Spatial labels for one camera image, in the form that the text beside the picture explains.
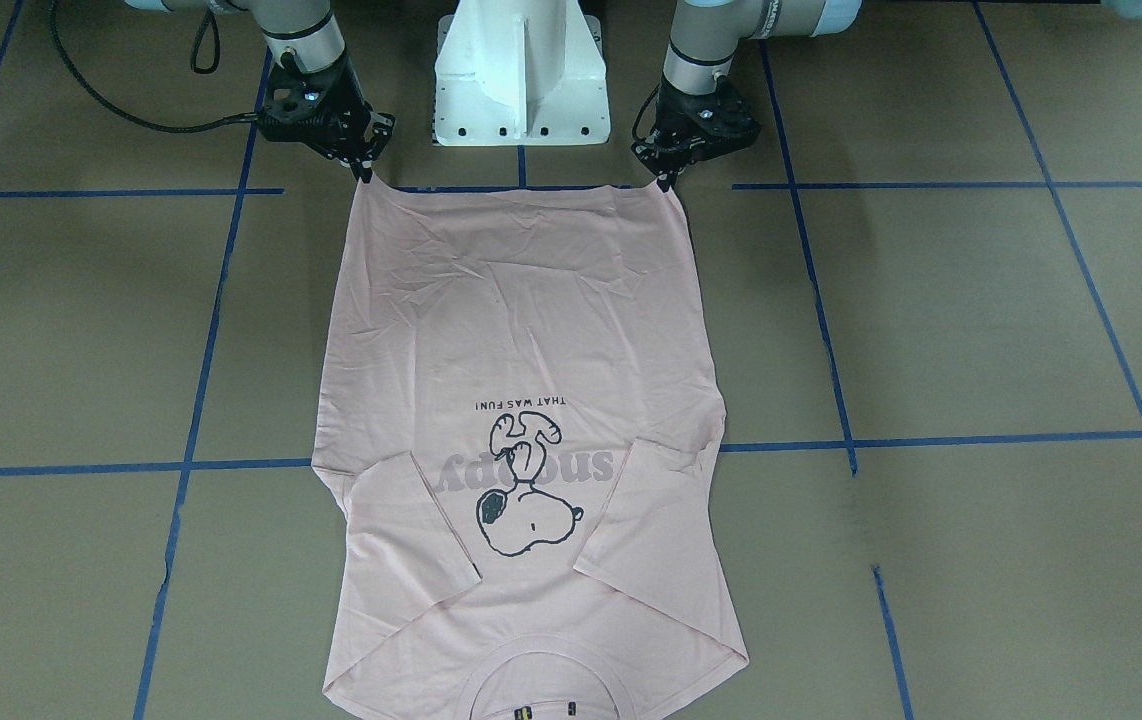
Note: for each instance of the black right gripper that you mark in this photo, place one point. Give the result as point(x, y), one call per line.
point(343, 92)

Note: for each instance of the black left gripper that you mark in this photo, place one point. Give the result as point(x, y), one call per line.
point(672, 106)

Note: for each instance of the pink Snoopy t-shirt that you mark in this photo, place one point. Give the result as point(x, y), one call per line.
point(519, 420)

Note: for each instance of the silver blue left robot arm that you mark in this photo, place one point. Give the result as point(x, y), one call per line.
point(915, 96)

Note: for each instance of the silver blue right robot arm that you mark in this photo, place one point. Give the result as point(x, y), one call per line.
point(307, 28)

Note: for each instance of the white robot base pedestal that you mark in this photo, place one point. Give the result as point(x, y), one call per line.
point(512, 73)

